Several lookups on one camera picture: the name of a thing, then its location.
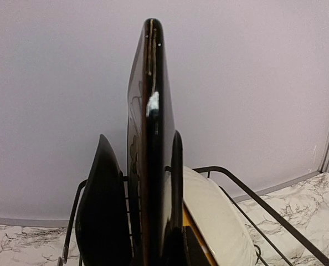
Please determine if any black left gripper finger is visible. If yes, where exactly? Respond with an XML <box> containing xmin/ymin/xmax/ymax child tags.
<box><xmin>183</xmin><ymin>226</ymin><xmax>210</xmax><ymax>266</ymax></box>

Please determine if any round brown rim floral plate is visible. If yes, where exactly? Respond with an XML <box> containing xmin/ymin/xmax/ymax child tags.
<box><xmin>183</xmin><ymin>167</ymin><xmax>258</xmax><ymax>265</ymax></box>

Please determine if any black square floral plate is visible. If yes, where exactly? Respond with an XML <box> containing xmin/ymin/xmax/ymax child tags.
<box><xmin>75</xmin><ymin>135</ymin><xmax>132</xmax><ymax>265</ymax></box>

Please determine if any white square floral plate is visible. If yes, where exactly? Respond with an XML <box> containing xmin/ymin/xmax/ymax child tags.
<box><xmin>127</xmin><ymin>18</ymin><xmax>174</xmax><ymax>265</ymax></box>

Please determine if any yellow polka dot plate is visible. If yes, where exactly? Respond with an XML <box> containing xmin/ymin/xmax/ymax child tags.
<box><xmin>183</xmin><ymin>204</ymin><xmax>217</xmax><ymax>265</ymax></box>

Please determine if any black wire dish rack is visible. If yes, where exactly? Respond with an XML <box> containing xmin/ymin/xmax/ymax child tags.
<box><xmin>58</xmin><ymin>165</ymin><xmax>329</xmax><ymax>266</ymax></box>

